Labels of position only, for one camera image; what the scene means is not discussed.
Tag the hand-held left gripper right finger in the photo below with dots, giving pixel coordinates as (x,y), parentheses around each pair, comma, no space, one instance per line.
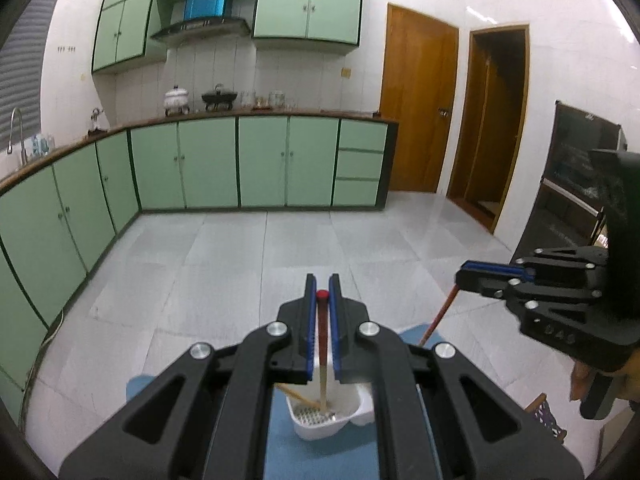
(336,332)

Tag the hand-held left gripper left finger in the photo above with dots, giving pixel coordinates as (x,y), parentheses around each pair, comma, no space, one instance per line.
(311,332)

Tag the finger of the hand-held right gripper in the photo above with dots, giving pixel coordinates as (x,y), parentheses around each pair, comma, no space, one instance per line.
(500,267)
(480,282)

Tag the red-tipped wooden chopstick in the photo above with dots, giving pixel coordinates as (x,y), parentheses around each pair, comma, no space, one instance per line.
(323,340)

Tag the reddish brown chopstick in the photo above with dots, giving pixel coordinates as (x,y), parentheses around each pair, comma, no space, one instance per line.
(440,312)

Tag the white utensil holder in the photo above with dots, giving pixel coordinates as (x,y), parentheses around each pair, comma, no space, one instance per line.
(320,430)

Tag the person's right hand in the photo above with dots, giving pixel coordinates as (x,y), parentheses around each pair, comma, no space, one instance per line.
(580,382)

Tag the light wooden chopstick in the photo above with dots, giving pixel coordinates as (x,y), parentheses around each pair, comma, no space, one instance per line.
(300,397)

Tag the black glass-front cabinet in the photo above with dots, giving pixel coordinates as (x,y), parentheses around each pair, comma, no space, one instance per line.
(570,185)

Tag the blue tablecloth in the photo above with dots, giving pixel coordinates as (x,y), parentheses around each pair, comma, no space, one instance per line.
(320,460)

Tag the open wooden doorway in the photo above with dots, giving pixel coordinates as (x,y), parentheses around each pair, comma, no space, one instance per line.
(492,125)

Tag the wooden chair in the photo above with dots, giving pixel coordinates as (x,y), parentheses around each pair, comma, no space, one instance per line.
(547,417)

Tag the closed wooden door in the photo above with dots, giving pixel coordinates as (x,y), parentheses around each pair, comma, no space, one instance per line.
(415,100)

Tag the green base cabinets with countertop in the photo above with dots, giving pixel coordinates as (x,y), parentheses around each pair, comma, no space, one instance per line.
(210,160)

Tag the glass jar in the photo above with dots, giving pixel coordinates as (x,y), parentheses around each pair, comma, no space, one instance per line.
(276,98)
(246,99)

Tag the black wok with lid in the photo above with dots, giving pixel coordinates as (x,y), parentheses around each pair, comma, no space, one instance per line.
(219,96)

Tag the white lidded pot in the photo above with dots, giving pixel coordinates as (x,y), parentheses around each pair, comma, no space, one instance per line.
(176,100)

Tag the clear plastic bottles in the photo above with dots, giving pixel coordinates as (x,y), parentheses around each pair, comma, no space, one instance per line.
(41,145)

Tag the range hood with blue wrap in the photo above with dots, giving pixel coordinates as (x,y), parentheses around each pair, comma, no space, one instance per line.
(206,2)

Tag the metal kitchen faucet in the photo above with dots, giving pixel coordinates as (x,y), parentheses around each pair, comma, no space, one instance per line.
(22,137)

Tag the grey window blind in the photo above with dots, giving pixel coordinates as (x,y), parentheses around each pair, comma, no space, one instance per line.
(25,60)

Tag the wide green wall cabinet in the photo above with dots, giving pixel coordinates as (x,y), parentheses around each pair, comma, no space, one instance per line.
(307,2)

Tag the tall green wall cabinet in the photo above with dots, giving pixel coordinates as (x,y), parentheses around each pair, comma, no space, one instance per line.
(125,30)

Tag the small wall hooks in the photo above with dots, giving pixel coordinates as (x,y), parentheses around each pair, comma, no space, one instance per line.
(66,49)

